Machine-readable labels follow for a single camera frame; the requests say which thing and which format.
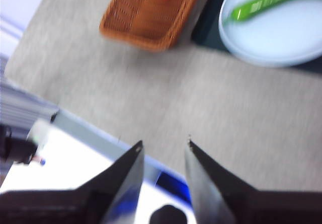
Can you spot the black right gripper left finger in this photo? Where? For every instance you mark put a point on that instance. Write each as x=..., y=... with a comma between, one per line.
x=100, y=204

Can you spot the blue round plate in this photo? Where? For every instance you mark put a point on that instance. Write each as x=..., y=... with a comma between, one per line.
x=271, y=37

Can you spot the black round knob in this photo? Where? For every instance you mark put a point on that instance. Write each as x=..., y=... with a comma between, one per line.
x=168, y=216

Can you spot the silver aluminium frame rail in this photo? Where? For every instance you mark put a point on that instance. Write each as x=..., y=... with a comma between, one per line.
x=20, y=105

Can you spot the long green pepper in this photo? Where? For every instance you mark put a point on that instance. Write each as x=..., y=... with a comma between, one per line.
x=266, y=2

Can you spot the black camera device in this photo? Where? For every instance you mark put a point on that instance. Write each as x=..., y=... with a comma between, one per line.
x=15, y=146

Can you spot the black rectangular tray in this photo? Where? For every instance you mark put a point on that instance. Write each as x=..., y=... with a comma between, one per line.
x=207, y=32

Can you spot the brown wicker basket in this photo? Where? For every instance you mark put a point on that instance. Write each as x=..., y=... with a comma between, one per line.
x=146, y=20

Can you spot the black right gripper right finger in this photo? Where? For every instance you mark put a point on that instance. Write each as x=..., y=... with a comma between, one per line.
x=226, y=201

